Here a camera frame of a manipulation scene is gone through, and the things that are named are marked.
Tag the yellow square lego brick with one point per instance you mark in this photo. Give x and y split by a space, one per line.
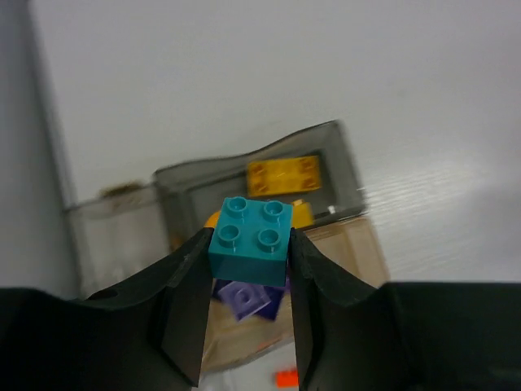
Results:
302 216

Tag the small orange lego piece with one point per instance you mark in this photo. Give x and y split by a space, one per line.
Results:
287 379

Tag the grey smoked container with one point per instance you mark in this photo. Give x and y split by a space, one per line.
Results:
190 192

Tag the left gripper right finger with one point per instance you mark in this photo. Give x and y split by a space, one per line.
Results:
405 335

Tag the yellow lego plate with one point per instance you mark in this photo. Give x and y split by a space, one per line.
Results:
283 176

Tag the teal square lego brick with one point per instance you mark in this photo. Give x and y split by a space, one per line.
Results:
250 241

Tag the clear container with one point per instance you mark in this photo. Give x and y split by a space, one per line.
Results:
117 235

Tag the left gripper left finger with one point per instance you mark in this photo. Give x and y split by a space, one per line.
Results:
144 333

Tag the dark purple lego plate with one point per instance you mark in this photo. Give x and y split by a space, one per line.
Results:
247 299

